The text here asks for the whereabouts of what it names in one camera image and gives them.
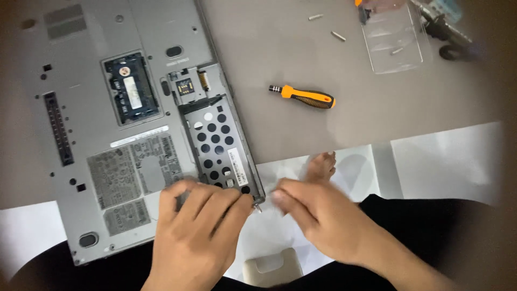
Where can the person's right hand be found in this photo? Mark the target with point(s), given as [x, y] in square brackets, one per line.
[327, 224]

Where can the person's left hand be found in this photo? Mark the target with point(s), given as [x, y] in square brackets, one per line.
[194, 238]

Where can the person's left fingers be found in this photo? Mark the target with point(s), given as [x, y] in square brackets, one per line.
[202, 202]

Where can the person's right fingers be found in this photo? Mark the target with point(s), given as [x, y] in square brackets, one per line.
[293, 200]

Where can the person's bare foot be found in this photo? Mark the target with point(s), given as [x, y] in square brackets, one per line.
[321, 166]

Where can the silver perforated hard drive caddy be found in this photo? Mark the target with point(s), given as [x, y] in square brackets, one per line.
[216, 141]

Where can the beige stool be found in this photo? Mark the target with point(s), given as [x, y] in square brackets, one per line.
[272, 268]

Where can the grey laptop underside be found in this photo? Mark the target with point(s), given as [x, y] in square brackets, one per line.
[105, 121]

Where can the dark memory module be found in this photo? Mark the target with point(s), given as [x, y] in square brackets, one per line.
[131, 89]

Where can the person's black trousers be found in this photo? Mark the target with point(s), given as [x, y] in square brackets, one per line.
[424, 226]

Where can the silver screwdriver bit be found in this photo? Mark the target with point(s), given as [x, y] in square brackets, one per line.
[338, 36]
[315, 17]
[396, 51]

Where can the clear plastic case lid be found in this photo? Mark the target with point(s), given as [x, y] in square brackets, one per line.
[394, 40]

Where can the small orange black tool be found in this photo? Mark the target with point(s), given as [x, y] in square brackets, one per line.
[362, 12]

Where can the black clamp stand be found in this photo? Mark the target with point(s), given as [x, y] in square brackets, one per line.
[448, 34]

